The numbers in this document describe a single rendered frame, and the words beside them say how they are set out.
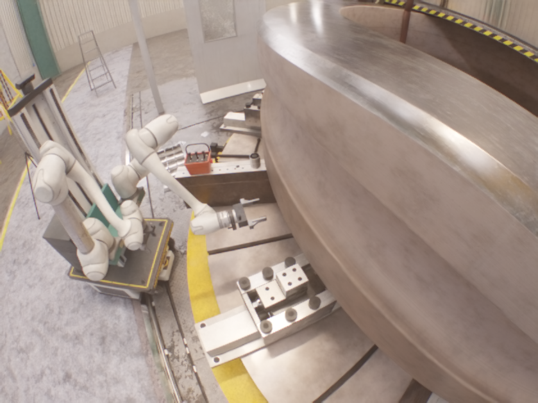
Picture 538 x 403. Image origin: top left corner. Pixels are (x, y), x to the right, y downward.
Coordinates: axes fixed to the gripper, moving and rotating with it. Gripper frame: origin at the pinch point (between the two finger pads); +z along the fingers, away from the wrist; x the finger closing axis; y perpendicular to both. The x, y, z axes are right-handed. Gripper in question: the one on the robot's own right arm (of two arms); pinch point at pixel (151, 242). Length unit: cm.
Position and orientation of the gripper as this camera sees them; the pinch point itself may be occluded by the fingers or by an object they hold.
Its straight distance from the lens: 177.4
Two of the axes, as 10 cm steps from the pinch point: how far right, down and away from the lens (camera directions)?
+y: -10.0, 0.1, 0.5
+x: -0.3, 7.4, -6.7
